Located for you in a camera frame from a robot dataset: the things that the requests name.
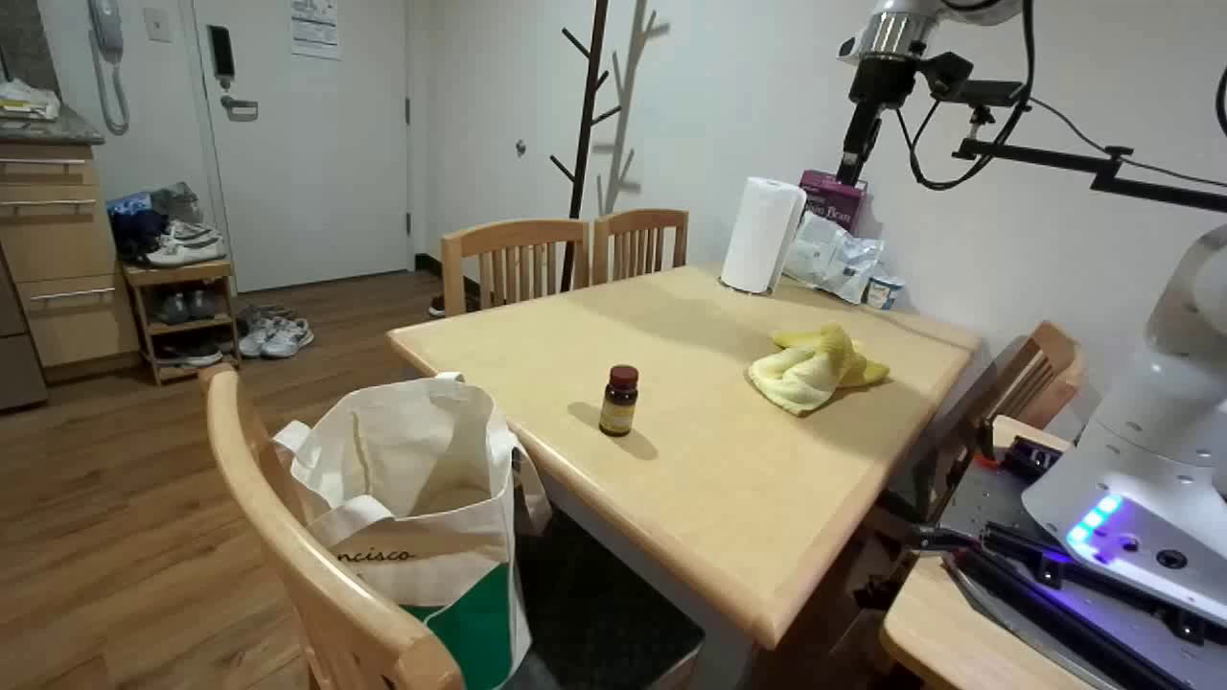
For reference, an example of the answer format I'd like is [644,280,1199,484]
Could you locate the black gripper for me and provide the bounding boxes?
[831,50,921,191]

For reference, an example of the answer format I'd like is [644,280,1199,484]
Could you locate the brown glass bottle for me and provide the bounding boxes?
[594,362,644,440]

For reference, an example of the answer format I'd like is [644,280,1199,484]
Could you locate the purple box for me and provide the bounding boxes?
[799,165,871,235]

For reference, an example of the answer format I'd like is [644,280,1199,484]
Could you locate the clear plastic bag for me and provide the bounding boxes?
[781,206,889,308]

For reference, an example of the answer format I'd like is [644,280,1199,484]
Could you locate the white paper towel roll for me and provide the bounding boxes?
[717,171,809,299]

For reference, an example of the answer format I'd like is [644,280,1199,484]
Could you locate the small white packet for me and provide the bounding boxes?
[862,272,914,315]

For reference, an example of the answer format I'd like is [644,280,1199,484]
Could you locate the yellow cloth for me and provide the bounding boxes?
[742,323,893,421]

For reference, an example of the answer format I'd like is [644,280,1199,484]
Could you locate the light wooden coat rack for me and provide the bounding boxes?
[594,0,675,220]

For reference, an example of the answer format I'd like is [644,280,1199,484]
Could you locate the wooden chair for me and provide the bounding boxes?
[592,206,695,286]
[878,318,1090,528]
[436,216,594,318]
[198,364,466,690]

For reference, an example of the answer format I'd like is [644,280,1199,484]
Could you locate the dark wooden coat rack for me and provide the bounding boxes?
[548,0,626,295]

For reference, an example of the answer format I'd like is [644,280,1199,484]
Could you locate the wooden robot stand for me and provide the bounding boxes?
[878,415,1227,690]

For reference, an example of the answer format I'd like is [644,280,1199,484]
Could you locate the white door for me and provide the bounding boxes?
[186,0,416,295]

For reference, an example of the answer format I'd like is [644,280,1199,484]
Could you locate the paper notice sheet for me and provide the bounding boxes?
[282,0,344,64]

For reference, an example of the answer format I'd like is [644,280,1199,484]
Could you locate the white green tote bag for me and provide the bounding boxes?
[267,372,557,690]

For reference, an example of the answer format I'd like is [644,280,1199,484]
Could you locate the white sneaker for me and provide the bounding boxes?
[255,315,319,364]
[232,309,277,364]

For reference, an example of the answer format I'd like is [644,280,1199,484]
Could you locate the white sneakers pair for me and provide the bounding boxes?
[140,220,230,272]

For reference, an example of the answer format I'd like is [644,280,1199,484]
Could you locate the dark shoes pair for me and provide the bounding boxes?
[149,284,222,327]

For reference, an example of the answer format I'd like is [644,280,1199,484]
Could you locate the wooden shoe rack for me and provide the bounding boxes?
[119,254,240,386]

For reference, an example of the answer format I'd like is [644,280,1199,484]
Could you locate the dark blue shoes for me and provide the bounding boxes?
[105,187,171,270]

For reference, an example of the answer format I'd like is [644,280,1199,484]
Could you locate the wooden drawer cabinet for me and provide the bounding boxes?
[0,133,140,377]

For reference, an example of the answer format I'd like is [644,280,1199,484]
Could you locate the white crumpled item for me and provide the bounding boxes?
[0,78,66,127]

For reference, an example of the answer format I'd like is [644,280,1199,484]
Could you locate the grey kitchen appliance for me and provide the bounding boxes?
[0,246,53,418]

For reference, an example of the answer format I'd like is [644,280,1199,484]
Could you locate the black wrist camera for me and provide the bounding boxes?
[917,50,1026,113]

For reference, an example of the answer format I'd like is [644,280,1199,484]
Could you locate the black cable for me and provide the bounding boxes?
[893,0,1041,197]

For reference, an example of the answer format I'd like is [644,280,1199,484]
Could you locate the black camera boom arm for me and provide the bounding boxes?
[952,133,1227,220]

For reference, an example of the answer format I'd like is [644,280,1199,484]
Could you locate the black door lock handle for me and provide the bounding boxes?
[207,22,260,127]

